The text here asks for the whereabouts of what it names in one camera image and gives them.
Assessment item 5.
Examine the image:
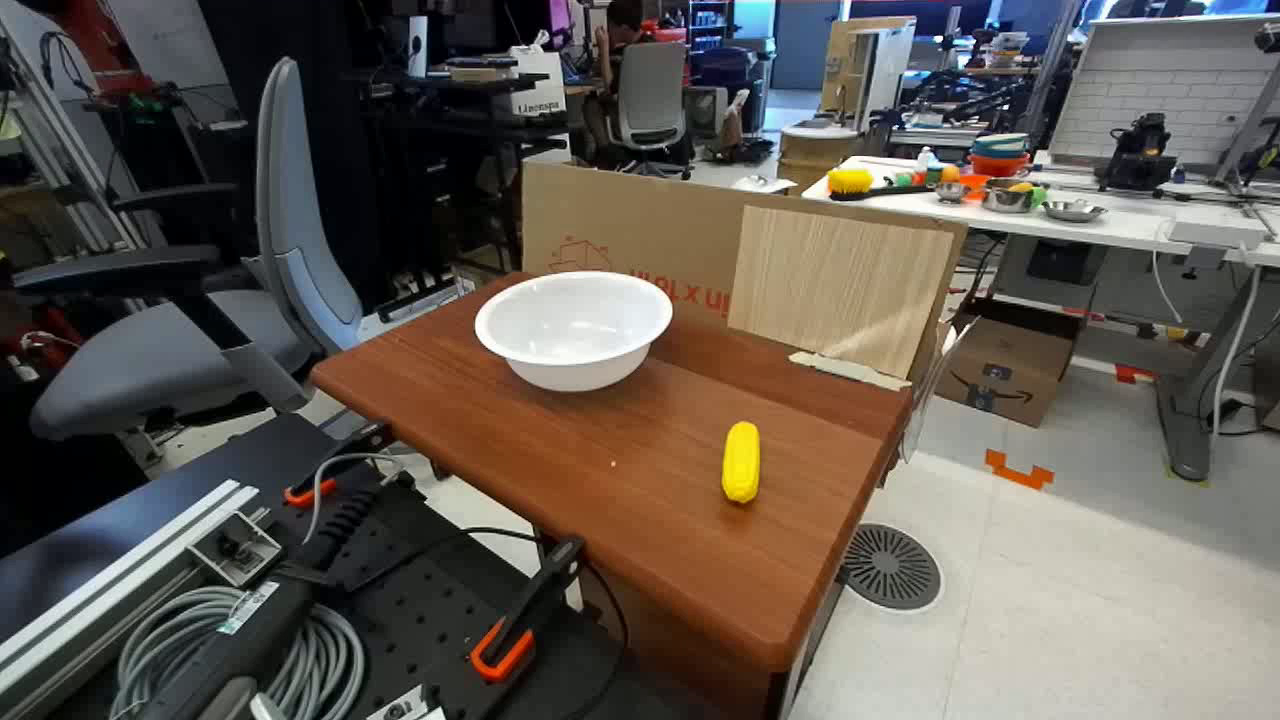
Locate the yellow toy corn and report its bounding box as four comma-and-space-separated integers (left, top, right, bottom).
719, 419, 758, 503

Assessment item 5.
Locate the white bowl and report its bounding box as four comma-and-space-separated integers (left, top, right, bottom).
471, 272, 677, 394

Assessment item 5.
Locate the large cardboard box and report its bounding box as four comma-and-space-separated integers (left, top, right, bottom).
519, 163, 774, 324

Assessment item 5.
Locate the brown wooden table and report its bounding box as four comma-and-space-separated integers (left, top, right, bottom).
311, 295, 911, 720

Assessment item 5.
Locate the light wooden board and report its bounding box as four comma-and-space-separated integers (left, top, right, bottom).
729, 203, 965, 394

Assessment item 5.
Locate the black orange clamp front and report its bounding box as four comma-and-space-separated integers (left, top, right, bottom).
466, 542, 578, 686

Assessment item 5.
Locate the black orange clamp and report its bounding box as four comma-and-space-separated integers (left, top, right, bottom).
280, 424, 393, 512
466, 542, 578, 686

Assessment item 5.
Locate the round floor drain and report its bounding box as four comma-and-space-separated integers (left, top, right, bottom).
838, 525, 945, 614

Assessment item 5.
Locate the black orange clamp rear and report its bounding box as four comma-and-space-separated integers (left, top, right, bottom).
280, 424, 393, 512

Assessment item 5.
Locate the small cardboard box on floor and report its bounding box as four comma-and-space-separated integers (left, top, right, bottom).
936, 299, 1081, 427

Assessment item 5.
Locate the grey office chair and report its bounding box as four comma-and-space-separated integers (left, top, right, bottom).
8, 54, 369, 446

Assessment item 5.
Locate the white work desk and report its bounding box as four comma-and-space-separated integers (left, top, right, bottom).
805, 155, 1280, 485

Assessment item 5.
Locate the coiled grey cable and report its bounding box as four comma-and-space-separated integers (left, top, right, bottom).
107, 583, 369, 720

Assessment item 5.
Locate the aluminium rail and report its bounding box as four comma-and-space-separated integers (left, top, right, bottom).
0, 481, 256, 718

